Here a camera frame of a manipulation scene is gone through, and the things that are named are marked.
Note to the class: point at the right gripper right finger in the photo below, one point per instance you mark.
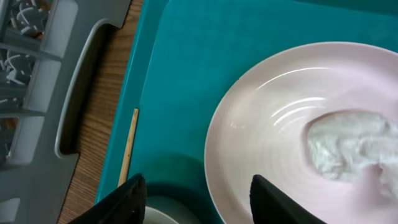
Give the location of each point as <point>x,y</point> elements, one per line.
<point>269,205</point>

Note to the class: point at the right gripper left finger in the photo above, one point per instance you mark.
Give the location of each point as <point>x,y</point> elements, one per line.
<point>125,205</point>

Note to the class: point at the grey bowl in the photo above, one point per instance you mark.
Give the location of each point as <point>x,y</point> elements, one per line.
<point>164,210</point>

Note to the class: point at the white napkin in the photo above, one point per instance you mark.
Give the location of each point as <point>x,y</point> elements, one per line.
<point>343,144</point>

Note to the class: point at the wooden chopstick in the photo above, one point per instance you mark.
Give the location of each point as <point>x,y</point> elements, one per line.
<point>128,149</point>

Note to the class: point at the large white plate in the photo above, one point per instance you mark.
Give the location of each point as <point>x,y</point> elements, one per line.
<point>261,124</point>

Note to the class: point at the teal serving tray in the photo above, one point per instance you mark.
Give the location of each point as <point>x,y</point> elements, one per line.
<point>185,57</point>

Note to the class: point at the grey dish rack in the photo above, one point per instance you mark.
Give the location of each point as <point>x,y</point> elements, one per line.
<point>47,51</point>

